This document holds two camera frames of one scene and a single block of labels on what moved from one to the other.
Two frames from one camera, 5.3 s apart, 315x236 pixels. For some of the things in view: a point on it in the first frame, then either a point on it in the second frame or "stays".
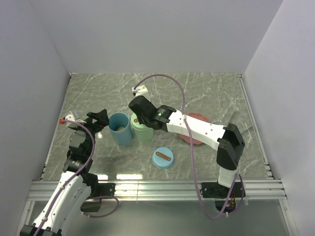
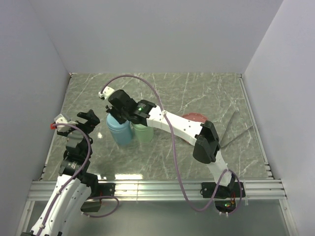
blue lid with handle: (163, 158) to (113, 125)
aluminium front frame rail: (256, 190) stays
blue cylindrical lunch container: (121, 131) stays
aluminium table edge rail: (268, 172) stays
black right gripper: (140, 120) to (110, 109)
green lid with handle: (136, 125) stays
